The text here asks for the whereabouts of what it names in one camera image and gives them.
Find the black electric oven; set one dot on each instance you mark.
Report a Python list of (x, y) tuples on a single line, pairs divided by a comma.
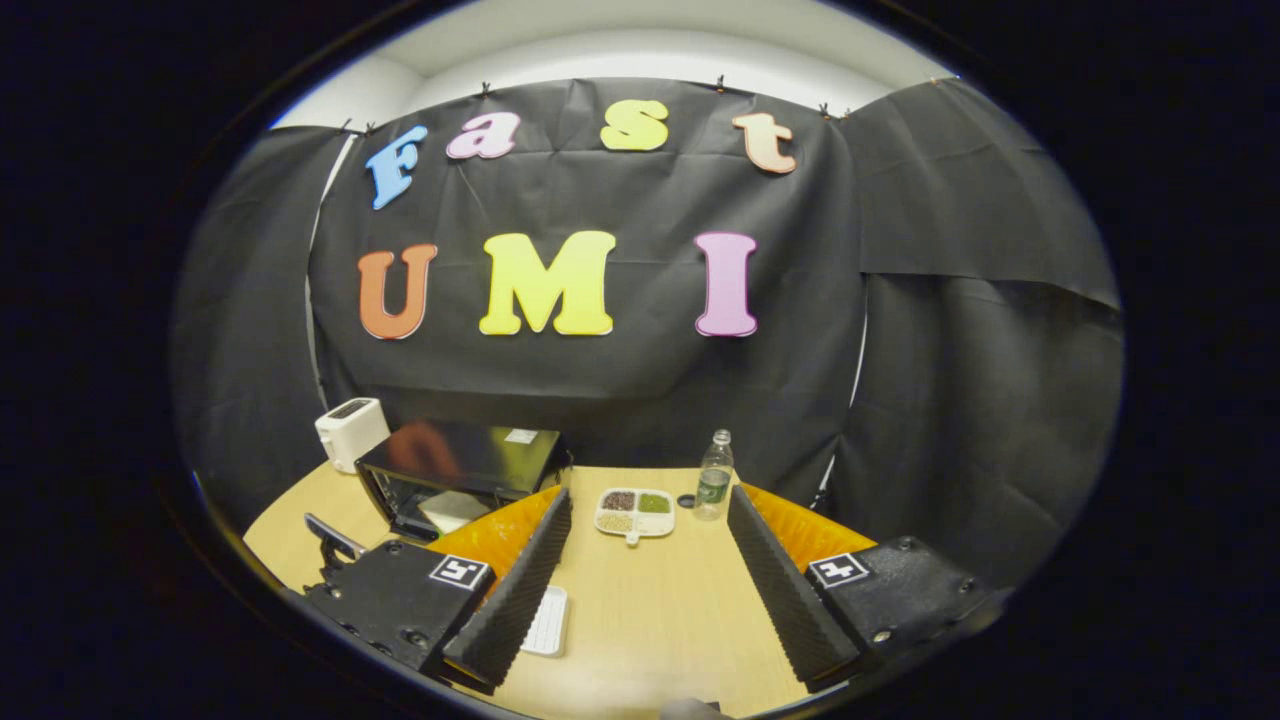
[(470, 455)]

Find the clear plastic water bottle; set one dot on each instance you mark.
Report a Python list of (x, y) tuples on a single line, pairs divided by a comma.
[(714, 485)]

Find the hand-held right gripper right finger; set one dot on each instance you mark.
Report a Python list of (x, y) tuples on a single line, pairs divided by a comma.
[(785, 600)]

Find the white divided seasoning dish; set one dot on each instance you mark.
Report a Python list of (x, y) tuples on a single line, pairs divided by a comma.
[(635, 520)]

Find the white toaster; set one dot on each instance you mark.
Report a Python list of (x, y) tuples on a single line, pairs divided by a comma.
[(350, 435)]

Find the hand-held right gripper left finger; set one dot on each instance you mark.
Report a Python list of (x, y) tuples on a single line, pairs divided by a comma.
[(515, 600)]

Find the white ribbed plastic tray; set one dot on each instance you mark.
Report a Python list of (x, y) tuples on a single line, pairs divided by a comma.
[(548, 620)]

